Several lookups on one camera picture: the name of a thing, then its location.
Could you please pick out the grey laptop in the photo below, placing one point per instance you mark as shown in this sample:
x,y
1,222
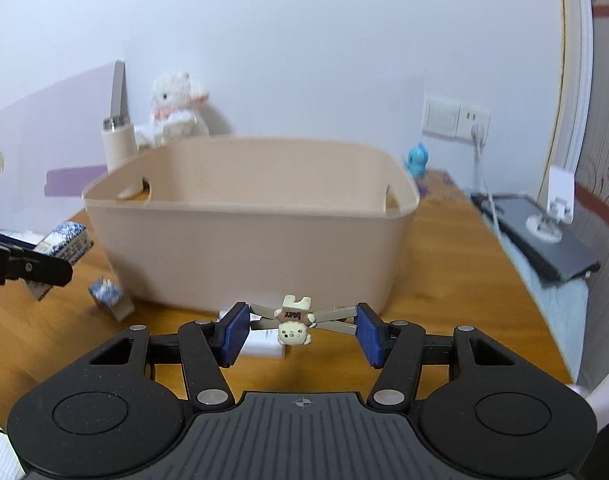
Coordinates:
x,y
539,240

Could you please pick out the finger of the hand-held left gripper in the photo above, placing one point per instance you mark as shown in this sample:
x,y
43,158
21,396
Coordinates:
x,y
29,265

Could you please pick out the light blue bed cloth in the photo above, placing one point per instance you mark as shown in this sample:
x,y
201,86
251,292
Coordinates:
x,y
552,320

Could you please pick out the blue patterned tissue packet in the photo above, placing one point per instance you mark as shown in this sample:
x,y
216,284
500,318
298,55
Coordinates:
x,y
67,244

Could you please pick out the white wall switch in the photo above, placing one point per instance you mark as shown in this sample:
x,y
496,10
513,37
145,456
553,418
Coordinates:
x,y
441,117

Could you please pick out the beige plastic storage bin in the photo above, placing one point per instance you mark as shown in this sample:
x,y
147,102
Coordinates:
x,y
254,225

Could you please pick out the beige thermos bottle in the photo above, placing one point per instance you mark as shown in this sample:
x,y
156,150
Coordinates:
x,y
119,142

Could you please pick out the white door frame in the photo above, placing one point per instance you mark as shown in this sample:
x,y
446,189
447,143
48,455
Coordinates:
x,y
573,75

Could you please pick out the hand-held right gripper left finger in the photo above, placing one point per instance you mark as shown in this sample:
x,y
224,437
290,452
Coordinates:
x,y
233,334

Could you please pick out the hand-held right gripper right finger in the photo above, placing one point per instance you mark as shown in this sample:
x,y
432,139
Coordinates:
x,y
370,336

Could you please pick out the white chair frame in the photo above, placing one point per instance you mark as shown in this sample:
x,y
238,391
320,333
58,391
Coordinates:
x,y
602,400

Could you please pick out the white clip bracket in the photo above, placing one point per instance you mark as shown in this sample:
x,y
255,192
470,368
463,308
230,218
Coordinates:
x,y
558,200

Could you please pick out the white wall socket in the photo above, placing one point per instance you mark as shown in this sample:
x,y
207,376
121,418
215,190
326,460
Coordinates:
x,y
474,122

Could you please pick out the white plush toy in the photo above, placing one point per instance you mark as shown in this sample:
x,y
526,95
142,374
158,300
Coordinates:
x,y
177,110

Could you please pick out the cream bear hair clip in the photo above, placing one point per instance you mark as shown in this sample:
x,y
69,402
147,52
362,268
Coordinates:
x,y
295,321

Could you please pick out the small blue patterned cube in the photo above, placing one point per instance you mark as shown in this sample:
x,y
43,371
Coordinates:
x,y
107,297

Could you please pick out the purple headboard panel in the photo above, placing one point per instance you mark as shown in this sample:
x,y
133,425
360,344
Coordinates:
x,y
44,125

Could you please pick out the small white box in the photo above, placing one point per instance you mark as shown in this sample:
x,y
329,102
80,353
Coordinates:
x,y
264,346

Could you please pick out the blue toy figure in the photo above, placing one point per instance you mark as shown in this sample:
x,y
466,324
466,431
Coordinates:
x,y
417,160

